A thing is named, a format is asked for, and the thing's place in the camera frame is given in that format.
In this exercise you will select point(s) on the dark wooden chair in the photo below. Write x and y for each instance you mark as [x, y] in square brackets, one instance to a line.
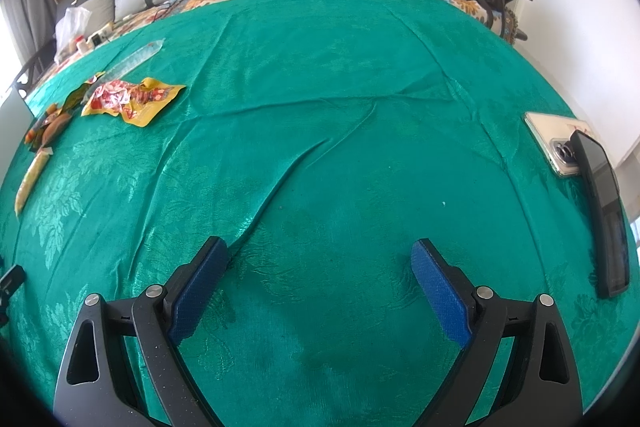
[25, 79]

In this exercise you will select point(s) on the black remote control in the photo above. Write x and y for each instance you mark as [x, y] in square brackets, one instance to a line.
[605, 217]

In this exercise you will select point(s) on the white storage box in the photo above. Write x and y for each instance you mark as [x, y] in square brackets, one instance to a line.
[10, 117]

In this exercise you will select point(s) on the long clear snack packet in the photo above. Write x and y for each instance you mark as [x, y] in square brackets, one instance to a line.
[135, 58]

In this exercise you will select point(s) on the orange sausage stick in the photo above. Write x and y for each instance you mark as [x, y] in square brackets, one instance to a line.
[50, 125]

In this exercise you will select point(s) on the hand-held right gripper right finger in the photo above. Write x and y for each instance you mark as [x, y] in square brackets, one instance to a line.
[442, 297]

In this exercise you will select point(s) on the green blanket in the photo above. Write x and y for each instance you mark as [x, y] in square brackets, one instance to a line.
[350, 132]

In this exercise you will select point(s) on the white phone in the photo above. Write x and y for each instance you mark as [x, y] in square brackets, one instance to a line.
[550, 132]

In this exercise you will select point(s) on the yellow and green snack packet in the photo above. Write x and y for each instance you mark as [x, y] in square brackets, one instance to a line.
[75, 99]

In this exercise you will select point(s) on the clear yellow-edged snack packet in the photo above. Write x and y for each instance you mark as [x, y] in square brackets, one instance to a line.
[32, 179]

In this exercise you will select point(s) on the red and yellow snack packet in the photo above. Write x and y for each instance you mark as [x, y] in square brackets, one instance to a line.
[130, 99]

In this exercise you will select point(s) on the clear plastic bag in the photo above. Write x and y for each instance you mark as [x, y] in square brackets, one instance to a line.
[70, 27]

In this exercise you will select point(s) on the white jar with red cap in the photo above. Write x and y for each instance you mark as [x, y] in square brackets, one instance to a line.
[81, 45]

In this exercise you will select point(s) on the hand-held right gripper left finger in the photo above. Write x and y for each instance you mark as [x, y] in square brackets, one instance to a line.
[197, 297]

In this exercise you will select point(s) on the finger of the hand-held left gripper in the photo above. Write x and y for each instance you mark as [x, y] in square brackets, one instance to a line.
[11, 281]

